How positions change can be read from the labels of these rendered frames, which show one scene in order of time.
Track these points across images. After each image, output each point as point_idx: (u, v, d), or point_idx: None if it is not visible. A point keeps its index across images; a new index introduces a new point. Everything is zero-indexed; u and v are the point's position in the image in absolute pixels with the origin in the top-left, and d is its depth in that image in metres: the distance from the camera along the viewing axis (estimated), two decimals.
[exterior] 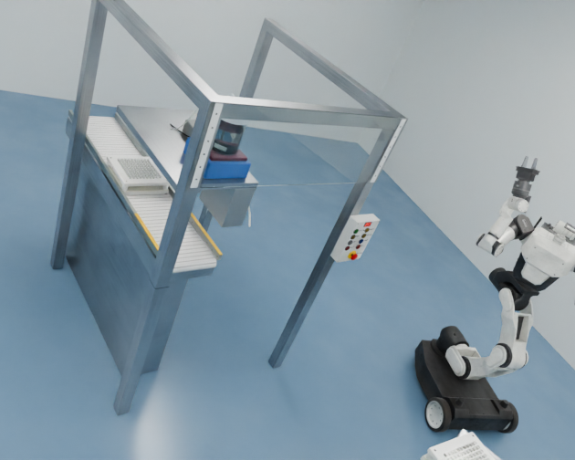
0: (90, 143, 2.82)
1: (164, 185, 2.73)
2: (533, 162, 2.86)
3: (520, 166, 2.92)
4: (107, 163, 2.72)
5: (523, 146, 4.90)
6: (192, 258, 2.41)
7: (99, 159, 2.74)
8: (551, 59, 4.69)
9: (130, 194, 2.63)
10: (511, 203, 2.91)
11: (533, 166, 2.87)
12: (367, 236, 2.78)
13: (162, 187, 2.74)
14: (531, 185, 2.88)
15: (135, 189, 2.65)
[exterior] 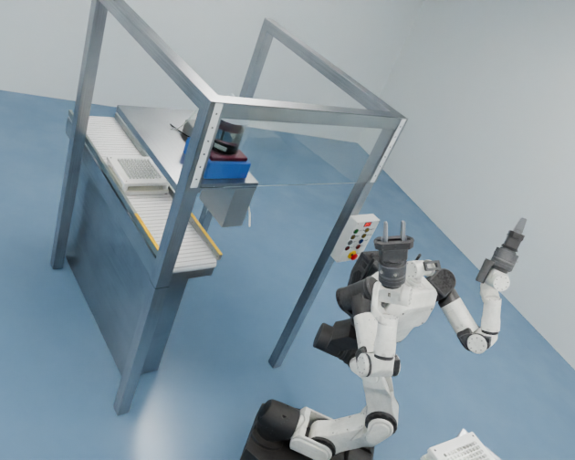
0: (90, 143, 2.82)
1: (164, 185, 2.73)
2: (402, 230, 1.67)
3: (381, 241, 1.69)
4: (107, 163, 2.72)
5: (523, 146, 4.90)
6: (192, 258, 2.41)
7: (99, 159, 2.74)
8: (551, 59, 4.69)
9: (130, 194, 2.63)
10: (390, 298, 1.76)
11: (401, 234, 1.70)
12: (367, 236, 2.78)
13: (162, 187, 2.74)
14: None
15: (135, 189, 2.65)
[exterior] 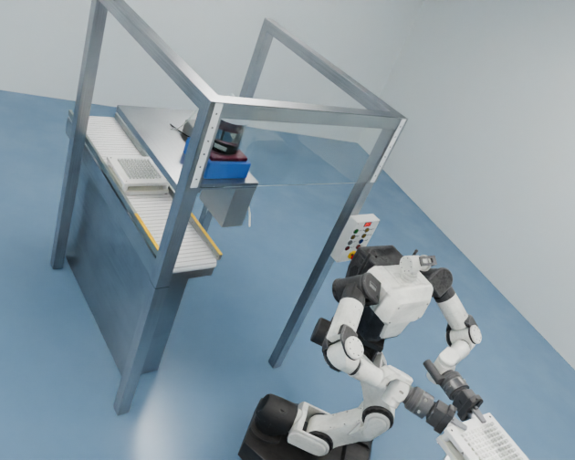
0: (90, 143, 2.82)
1: (164, 185, 2.73)
2: None
3: None
4: (107, 163, 2.72)
5: (523, 146, 4.90)
6: (192, 258, 2.41)
7: (99, 159, 2.74)
8: (551, 59, 4.69)
9: (130, 194, 2.63)
10: (397, 390, 1.89)
11: (451, 424, 1.88)
12: (367, 236, 2.78)
13: (162, 187, 2.74)
14: None
15: (135, 189, 2.65)
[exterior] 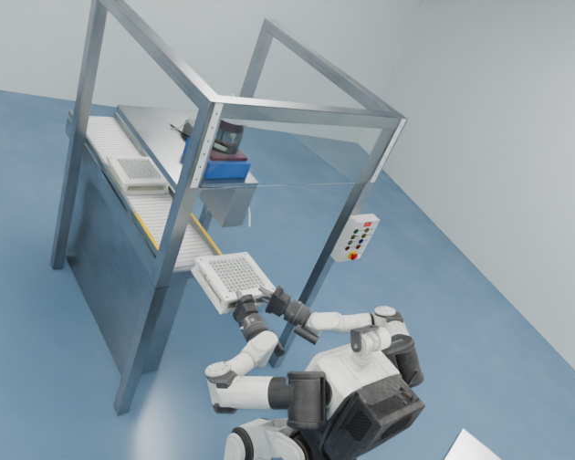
0: (90, 143, 2.82)
1: (164, 185, 2.73)
2: None
3: (274, 292, 2.07)
4: (107, 163, 2.72)
5: (523, 146, 4.90)
6: (192, 258, 2.41)
7: (99, 159, 2.74)
8: (551, 59, 4.69)
9: (130, 194, 2.63)
10: None
11: (266, 298, 2.08)
12: (367, 236, 2.78)
13: (162, 187, 2.74)
14: None
15: (135, 189, 2.65)
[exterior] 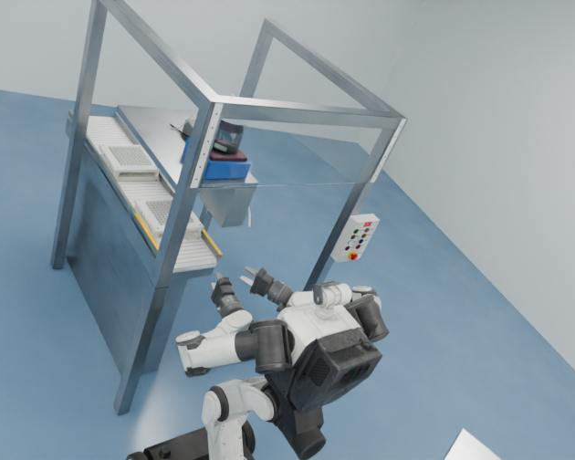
0: (90, 143, 2.82)
1: (155, 172, 2.80)
2: (247, 277, 2.24)
3: None
4: (99, 151, 2.79)
5: (523, 146, 4.90)
6: None
7: (99, 159, 2.74)
8: (551, 59, 4.69)
9: (121, 181, 2.70)
10: None
11: (250, 282, 2.22)
12: (367, 236, 2.78)
13: (153, 174, 2.81)
14: None
15: (126, 175, 2.72)
